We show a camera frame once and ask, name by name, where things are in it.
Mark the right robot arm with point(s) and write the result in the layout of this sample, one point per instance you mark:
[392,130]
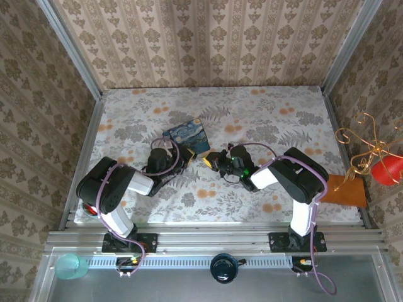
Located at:
[299,182]

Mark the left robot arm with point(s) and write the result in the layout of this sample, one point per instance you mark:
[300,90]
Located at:
[107,188]

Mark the starry night print coaster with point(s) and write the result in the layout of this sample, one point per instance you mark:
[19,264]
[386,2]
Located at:
[190,135]

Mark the floral white tablecloth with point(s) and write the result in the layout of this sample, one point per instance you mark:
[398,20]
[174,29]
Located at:
[214,195]

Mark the red round object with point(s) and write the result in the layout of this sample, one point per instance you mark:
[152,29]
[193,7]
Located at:
[89,210]

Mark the dark blue mug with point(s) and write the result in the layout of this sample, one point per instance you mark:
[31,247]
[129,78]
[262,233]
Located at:
[224,268]

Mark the orange wooden board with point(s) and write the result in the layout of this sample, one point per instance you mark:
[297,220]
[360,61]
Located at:
[346,192]

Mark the grey metal tray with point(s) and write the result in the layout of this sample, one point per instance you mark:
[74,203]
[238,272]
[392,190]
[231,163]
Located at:
[176,287]

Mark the teal plastic cup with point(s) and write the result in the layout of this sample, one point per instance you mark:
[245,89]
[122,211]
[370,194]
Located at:
[70,266]

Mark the red ball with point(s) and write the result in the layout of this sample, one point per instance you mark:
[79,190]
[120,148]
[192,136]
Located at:
[387,171]

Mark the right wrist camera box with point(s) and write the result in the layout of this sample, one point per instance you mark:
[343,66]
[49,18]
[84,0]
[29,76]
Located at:
[239,166]

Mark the aluminium frame cross rails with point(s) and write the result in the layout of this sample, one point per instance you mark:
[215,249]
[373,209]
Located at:
[207,239]

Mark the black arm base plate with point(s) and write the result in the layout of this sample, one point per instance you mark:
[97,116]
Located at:
[277,243]
[146,243]

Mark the aluminium frame corner post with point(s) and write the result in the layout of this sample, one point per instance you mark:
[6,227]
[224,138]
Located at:
[349,44]
[70,50]

